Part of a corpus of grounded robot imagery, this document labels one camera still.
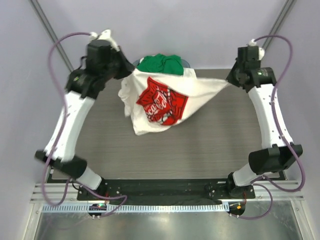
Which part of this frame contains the white Coca-Cola t-shirt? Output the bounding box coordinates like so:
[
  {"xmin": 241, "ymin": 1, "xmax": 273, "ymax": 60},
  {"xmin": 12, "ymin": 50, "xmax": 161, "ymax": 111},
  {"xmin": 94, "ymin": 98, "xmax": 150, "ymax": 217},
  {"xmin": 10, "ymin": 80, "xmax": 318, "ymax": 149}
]
[{"xmin": 118, "ymin": 69, "xmax": 228, "ymax": 136}]

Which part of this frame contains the grey laundry basket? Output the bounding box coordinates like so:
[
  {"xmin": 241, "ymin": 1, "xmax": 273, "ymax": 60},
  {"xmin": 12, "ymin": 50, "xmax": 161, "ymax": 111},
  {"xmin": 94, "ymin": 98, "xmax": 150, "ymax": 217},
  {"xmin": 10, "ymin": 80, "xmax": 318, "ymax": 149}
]
[{"xmin": 133, "ymin": 58, "xmax": 191, "ymax": 68}]

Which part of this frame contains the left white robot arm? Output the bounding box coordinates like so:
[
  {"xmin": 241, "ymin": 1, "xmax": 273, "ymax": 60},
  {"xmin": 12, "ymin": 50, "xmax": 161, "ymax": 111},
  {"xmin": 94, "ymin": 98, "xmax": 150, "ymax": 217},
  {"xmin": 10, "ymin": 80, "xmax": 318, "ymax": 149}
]
[{"xmin": 35, "ymin": 29, "xmax": 135, "ymax": 200}]

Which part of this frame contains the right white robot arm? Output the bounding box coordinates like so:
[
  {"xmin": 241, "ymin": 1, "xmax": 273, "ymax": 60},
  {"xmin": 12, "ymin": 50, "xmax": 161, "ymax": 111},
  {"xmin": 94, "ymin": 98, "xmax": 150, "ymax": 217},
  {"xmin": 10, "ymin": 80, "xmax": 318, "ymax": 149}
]
[{"xmin": 225, "ymin": 39, "xmax": 303, "ymax": 198}]

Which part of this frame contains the green t-shirt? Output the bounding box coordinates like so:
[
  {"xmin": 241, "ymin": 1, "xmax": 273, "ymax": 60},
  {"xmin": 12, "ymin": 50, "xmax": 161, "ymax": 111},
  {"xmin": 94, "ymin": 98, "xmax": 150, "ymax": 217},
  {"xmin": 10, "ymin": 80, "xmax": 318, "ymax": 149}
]
[{"xmin": 136, "ymin": 53, "xmax": 184, "ymax": 76}]

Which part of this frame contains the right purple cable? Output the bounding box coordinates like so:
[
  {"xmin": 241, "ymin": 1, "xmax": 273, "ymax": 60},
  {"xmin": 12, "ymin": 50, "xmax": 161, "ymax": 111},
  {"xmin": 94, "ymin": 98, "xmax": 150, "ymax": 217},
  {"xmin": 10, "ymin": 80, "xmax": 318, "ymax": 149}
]
[{"xmin": 251, "ymin": 34, "xmax": 307, "ymax": 193}]

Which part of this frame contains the purple cable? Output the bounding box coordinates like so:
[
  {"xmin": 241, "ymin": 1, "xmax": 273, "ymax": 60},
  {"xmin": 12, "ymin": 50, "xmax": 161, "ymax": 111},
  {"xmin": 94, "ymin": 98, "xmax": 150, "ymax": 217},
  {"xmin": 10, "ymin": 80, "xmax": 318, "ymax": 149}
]
[
  {"xmin": 41, "ymin": 31, "xmax": 97, "ymax": 207},
  {"xmin": 251, "ymin": 34, "xmax": 307, "ymax": 193}
]

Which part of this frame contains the right aluminium frame post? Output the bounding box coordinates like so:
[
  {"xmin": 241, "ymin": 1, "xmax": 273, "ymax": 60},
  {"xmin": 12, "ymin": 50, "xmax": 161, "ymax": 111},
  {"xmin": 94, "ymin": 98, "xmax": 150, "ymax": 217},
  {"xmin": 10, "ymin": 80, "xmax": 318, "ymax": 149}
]
[{"xmin": 250, "ymin": 0, "xmax": 297, "ymax": 73}]

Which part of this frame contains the aluminium frame post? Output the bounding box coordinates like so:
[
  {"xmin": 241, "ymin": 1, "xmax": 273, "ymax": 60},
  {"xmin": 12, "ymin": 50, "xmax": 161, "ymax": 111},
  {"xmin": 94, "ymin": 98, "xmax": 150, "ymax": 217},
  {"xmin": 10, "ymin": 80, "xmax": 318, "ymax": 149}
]
[
  {"xmin": 250, "ymin": 0, "xmax": 297, "ymax": 73},
  {"xmin": 28, "ymin": 0, "xmax": 74, "ymax": 72}
]

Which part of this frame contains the left aluminium frame post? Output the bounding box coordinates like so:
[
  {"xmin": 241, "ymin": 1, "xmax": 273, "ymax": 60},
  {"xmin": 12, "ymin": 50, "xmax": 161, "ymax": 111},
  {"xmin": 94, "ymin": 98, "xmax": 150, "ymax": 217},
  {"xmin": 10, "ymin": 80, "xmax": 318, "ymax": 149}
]
[{"xmin": 28, "ymin": 0, "xmax": 74, "ymax": 72}]

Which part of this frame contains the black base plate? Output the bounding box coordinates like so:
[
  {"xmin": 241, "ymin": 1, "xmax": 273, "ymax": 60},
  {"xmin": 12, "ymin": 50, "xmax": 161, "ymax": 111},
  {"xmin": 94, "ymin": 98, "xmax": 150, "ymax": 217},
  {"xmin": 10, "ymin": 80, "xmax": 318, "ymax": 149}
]
[{"xmin": 76, "ymin": 177, "xmax": 256, "ymax": 205}]

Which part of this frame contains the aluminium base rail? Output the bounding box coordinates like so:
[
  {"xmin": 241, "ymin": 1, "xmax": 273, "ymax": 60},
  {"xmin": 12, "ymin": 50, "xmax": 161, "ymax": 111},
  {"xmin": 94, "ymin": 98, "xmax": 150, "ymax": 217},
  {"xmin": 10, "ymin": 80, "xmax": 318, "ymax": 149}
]
[{"xmin": 30, "ymin": 180, "xmax": 305, "ymax": 203}]

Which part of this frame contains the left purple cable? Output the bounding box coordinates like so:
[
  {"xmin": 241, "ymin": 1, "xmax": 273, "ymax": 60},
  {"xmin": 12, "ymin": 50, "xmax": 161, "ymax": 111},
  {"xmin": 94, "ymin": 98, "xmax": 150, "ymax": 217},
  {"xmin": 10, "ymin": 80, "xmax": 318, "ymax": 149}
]
[{"xmin": 41, "ymin": 31, "xmax": 97, "ymax": 207}]

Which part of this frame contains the slotted cable duct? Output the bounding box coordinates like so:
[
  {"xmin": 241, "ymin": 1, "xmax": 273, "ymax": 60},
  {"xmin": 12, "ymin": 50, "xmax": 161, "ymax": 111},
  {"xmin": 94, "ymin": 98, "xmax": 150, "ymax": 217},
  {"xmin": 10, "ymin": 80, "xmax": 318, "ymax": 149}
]
[{"xmin": 41, "ymin": 202, "xmax": 229, "ymax": 214}]

